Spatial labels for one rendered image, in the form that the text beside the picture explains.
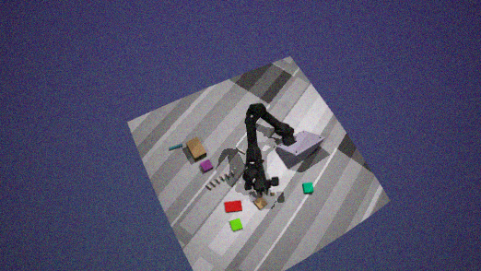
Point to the green square block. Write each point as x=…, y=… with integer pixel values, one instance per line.
x=307, y=188

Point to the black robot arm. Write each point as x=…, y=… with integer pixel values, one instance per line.
x=253, y=152

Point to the red rectangular block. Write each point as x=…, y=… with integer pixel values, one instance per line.
x=232, y=206

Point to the purple rectangular block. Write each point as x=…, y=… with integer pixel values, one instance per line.
x=206, y=166

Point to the green rectangular block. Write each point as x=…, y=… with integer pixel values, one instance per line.
x=235, y=224

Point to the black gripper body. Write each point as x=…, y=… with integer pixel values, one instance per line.
x=273, y=182

